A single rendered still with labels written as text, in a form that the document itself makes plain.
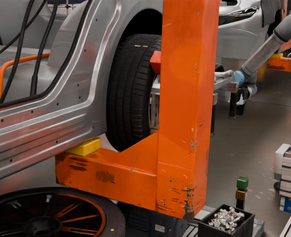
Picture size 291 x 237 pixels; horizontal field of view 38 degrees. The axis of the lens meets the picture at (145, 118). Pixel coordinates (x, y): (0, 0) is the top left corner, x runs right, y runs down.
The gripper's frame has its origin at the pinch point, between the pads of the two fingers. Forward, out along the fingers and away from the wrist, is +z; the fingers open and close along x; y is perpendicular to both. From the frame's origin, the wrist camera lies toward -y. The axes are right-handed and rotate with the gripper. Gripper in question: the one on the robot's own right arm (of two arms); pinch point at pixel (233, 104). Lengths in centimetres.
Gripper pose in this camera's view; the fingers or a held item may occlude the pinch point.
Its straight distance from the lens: 231.2
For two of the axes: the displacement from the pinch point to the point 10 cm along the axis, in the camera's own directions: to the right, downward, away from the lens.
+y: 0.3, -9.6, -2.7
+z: -4.8, 2.3, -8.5
